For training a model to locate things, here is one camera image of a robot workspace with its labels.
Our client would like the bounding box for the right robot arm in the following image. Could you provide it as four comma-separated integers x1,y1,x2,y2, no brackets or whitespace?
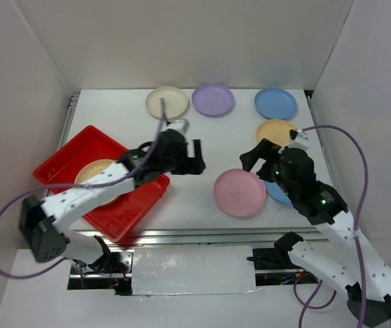
239,139,391,327

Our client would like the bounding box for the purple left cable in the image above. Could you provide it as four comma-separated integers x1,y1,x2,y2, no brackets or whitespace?
0,97,170,279

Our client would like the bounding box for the purple plate at back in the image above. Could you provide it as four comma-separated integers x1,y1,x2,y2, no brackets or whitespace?
191,83,235,117

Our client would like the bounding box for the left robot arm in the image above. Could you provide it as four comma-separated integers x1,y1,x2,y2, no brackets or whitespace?
19,128,206,273

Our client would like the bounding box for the white foil-edged panel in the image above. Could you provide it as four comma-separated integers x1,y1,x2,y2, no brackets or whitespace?
131,246,258,296

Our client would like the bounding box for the blue plate in front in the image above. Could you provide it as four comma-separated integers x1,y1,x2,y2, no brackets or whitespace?
264,181,292,206

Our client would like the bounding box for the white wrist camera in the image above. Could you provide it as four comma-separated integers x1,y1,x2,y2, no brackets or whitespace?
163,119,189,135
286,129,310,151

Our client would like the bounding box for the red plastic bin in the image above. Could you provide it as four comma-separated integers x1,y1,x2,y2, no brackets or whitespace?
33,125,170,243

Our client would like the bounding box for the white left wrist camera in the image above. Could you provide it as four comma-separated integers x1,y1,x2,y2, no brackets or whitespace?
163,119,189,135

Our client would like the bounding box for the cream plate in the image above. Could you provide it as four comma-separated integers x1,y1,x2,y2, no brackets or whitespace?
145,86,189,120

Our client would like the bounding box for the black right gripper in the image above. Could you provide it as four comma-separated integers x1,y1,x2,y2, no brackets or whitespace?
239,137,297,200

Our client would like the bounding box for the aluminium front rail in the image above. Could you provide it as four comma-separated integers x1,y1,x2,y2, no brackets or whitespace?
77,228,325,247

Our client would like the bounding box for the pink plate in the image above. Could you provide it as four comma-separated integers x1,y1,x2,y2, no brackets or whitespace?
213,169,267,218

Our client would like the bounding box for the orange plate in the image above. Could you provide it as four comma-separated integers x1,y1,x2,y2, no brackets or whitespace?
256,119,297,146
74,159,125,209

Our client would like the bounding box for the blue plate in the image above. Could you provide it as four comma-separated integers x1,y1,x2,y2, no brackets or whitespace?
264,181,292,206
254,88,298,120

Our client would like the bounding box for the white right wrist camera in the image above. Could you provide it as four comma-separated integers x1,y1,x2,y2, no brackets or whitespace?
286,129,310,151

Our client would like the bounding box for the blue plate at back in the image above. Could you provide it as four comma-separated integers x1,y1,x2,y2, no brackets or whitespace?
254,88,298,120

